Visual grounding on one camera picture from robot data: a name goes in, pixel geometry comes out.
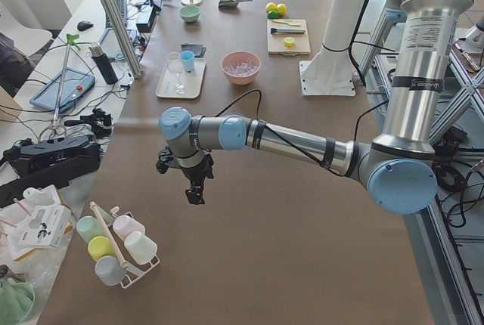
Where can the mint green bowl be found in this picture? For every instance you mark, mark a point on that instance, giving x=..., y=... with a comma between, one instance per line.
x=189, y=13

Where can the aluminium frame post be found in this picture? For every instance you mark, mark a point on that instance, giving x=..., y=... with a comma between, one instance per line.
x=122, y=36

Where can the yellow lemon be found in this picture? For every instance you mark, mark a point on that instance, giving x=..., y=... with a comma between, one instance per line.
x=281, y=8
x=271, y=6

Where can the green lime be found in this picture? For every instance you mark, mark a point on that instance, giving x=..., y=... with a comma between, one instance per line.
x=273, y=15

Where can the black water bottle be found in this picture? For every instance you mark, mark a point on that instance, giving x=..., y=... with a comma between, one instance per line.
x=103, y=63

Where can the wooden cutting board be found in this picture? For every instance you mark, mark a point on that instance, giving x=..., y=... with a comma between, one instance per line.
x=275, y=43

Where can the white wire cup rack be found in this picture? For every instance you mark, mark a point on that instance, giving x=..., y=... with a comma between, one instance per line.
x=134, y=271

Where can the light blue cup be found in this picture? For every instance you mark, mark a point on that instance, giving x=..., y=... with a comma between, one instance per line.
x=187, y=59

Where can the green cup in rack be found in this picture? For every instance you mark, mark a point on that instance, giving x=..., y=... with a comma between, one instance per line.
x=88, y=228

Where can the beige serving tray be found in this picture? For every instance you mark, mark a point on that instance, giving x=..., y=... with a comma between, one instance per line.
x=193, y=81

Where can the dark grey cloth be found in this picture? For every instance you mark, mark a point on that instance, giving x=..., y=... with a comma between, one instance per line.
x=198, y=49

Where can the pink cup in rack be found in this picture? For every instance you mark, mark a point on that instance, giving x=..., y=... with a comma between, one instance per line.
x=125, y=224

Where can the white camera pole base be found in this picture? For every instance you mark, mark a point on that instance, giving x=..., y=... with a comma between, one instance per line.
x=330, y=71

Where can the yellow plastic knife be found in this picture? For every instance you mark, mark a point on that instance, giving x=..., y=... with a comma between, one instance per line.
x=286, y=22

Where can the black computer mouse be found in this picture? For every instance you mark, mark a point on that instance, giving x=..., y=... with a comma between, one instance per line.
x=83, y=25

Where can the half lemon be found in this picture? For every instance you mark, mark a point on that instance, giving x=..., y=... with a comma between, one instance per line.
x=289, y=41

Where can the yellow cup in rack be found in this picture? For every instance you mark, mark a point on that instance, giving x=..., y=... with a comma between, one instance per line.
x=98, y=247

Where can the grey cup in rack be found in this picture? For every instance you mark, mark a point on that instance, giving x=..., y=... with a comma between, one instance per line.
x=109, y=270

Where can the pink bowl with ice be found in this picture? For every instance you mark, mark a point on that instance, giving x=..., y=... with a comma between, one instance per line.
x=241, y=67

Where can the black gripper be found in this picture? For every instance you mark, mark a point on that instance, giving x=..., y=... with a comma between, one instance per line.
x=197, y=174

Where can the white cup in rack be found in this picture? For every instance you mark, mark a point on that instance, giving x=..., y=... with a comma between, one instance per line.
x=140, y=247

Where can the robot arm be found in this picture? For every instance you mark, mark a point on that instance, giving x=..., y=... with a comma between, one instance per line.
x=395, y=168

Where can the metal ice scoop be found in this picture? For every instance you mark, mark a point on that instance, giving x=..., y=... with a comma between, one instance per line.
x=230, y=4

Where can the clear wine glass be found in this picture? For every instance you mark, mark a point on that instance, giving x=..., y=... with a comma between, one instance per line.
x=176, y=68

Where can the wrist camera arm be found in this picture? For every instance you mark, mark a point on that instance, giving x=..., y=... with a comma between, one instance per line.
x=165, y=160

